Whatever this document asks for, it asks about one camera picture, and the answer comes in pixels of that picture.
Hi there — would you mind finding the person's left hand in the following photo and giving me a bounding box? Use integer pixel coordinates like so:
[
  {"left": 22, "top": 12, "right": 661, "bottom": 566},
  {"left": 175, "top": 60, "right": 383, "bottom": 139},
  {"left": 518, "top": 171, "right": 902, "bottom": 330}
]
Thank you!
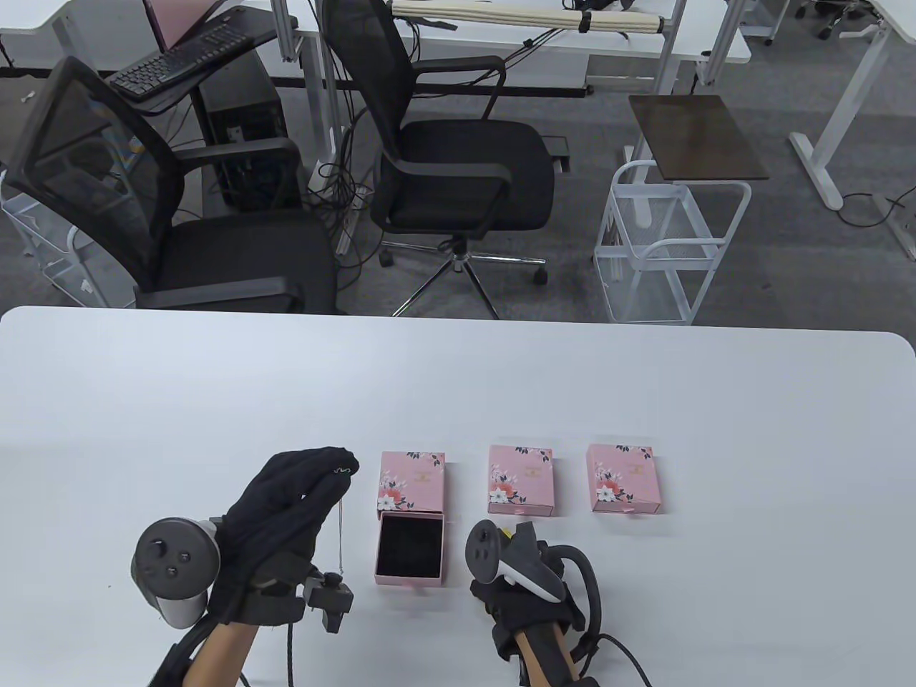
[{"left": 208, "top": 447, "right": 361, "bottom": 627}]

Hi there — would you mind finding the person's right hand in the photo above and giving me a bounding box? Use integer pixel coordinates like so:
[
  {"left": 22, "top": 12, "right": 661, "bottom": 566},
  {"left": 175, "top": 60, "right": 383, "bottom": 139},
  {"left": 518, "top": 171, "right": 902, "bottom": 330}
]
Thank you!
[{"left": 469, "top": 544, "right": 589, "bottom": 663}]

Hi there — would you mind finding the silver necklace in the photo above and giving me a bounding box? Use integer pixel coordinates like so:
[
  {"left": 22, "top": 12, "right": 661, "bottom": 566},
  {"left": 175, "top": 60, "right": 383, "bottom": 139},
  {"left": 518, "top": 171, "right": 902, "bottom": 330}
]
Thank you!
[{"left": 335, "top": 465, "right": 353, "bottom": 575}]

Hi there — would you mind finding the pink floral gift box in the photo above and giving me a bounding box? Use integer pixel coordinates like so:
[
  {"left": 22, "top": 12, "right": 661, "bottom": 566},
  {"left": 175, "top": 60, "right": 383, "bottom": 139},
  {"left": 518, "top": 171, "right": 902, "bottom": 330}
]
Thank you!
[
  {"left": 488, "top": 445, "right": 555, "bottom": 516},
  {"left": 378, "top": 451, "right": 446, "bottom": 517}
]

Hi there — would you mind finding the person's right forearm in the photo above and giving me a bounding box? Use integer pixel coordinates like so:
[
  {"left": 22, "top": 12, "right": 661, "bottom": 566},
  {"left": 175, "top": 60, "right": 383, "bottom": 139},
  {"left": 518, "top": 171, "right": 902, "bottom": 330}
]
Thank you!
[{"left": 517, "top": 624, "right": 582, "bottom": 687}]

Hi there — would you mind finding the person's left forearm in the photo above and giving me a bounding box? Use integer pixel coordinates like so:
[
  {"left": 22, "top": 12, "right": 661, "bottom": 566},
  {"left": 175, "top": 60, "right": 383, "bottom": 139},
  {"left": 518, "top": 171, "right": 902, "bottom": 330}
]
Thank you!
[{"left": 187, "top": 621, "right": 260, "bottom": 687}]

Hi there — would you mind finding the black mesh office chair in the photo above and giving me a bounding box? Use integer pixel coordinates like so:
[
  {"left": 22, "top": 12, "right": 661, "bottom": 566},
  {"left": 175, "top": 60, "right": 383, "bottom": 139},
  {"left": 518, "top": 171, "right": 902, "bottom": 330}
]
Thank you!
[
  {"left": 2, "top": 56, "right": 349, "bottom": 316},
  {"left": 320, "top": 0, "right": 570, "bottom": 321}
]

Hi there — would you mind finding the black computer tower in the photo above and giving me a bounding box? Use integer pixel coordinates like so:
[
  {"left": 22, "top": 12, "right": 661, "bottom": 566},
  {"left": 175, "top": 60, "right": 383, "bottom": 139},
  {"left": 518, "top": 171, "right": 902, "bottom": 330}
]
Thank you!
[{"left": 199, "top": 49, "right": 301, "bottom": 213}]

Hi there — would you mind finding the black keyboard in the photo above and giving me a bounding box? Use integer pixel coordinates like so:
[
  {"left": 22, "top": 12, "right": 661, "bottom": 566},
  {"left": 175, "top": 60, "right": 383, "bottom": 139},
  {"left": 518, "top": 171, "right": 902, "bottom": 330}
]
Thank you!
[{"left": 107, "top": 27, "right": 256, "bottom": 99}]

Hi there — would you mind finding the pink screen laptop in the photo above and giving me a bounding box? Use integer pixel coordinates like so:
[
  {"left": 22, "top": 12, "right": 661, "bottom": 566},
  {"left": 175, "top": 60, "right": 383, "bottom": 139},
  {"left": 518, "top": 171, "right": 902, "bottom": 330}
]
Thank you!
[{"left": 142, "top": 0, "right": 230, "bottom": 52}]

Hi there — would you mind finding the dark wooden side table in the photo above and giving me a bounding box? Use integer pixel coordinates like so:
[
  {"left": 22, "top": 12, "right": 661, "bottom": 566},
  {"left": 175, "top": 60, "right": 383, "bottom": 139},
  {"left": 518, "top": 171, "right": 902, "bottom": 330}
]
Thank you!
[{"left": 621, "top": 94, "right": 770, "bottom": 223}]

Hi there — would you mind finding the white desk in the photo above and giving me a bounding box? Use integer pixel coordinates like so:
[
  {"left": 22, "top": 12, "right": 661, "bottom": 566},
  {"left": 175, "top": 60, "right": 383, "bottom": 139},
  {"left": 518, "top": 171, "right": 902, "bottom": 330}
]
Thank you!
[
  {"left": 0, "top": 0, "right": 155, "bottom": 72},
  {"left": 787, "top": 0, "right": 916, "bottom": 262}
]

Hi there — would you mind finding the rolled beige mat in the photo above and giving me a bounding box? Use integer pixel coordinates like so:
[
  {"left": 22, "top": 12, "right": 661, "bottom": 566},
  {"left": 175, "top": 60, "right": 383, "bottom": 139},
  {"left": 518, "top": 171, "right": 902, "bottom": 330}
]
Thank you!
[{"left": 392, "top": 0, "right": 666, "bottom": 36}]

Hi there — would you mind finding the black office chair base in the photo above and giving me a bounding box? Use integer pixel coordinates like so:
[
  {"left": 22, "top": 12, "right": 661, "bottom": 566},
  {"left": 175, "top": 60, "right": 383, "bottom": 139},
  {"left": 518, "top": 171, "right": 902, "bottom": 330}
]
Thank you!
[{"left": 793, "top": 0, "right": 874, "bottom": 42}]

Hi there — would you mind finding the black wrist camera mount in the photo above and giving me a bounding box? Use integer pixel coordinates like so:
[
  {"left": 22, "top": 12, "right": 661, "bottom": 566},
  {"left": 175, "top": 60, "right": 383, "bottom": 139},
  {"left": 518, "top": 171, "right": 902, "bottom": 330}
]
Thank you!
[
  {"left": 240, "top": 552, "right": 355, "bottom": 634},
  {"left": 494, "top": 630, "right": 534, "bottom": 687}
]

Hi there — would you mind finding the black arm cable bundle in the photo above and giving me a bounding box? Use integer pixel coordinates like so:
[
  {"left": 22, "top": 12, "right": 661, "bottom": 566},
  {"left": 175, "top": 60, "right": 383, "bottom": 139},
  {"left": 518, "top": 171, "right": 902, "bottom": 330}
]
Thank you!
[{"left": 147, "top": 617, "right": 215, "bottom": 687}]

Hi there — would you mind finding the tangle of black cables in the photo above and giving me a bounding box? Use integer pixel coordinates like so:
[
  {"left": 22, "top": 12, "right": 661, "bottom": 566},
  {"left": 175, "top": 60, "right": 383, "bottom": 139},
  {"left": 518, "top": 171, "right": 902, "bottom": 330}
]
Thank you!
[{"left": 306, "top": 86, "right": 380, "bottom": 287}]

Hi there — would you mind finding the white wire trolley cart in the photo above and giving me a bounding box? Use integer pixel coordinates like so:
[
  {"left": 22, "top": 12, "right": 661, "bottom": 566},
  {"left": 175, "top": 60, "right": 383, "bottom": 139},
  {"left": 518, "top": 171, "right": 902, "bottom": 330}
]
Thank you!
[
  {"left": 0, "top": 168, "right": 119, "bottom": 308},
  {"left": 592, "top": 160, "right": 752, "bottom": 326}
]

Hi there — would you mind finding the black floor cable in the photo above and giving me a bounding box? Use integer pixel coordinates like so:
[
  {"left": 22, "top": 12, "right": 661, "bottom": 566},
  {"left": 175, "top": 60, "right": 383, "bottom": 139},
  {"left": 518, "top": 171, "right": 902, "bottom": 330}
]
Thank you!
[{"left": 837, "top": 182, "right": 916, "bottom": 230}]

